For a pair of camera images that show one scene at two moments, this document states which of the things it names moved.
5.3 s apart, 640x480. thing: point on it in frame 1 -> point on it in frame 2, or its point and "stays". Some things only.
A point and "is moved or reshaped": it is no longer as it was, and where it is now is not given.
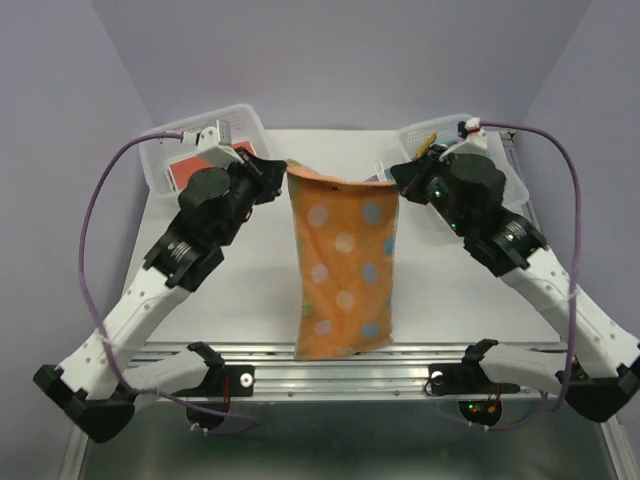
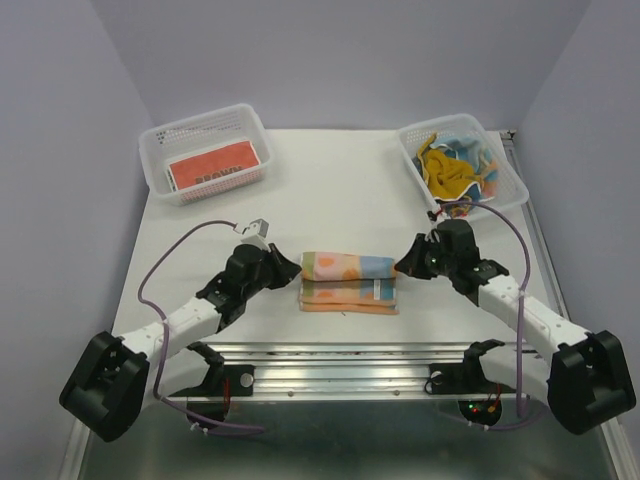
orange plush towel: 347,232 is moved or reshaped
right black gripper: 412,177 -> 410,265
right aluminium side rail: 508,136 stays
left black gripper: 269,174 -> 284,269
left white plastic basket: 245,126 stays
